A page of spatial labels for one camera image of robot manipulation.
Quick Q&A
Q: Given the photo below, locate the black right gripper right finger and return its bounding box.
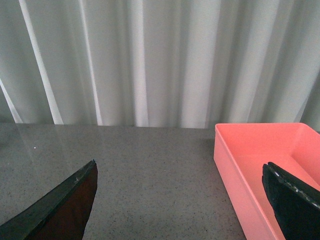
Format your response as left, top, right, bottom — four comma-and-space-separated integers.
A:
262, 162, 320, 240

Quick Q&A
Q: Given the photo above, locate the white pleated curtain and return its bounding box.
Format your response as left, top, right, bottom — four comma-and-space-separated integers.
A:
0, 0, 320, 130

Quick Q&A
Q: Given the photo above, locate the pink plastic bin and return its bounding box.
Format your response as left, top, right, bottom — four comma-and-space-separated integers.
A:
213, 123, 320, 240

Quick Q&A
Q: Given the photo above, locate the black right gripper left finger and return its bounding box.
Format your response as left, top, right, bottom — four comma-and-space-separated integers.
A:
0, 160, 98, 240

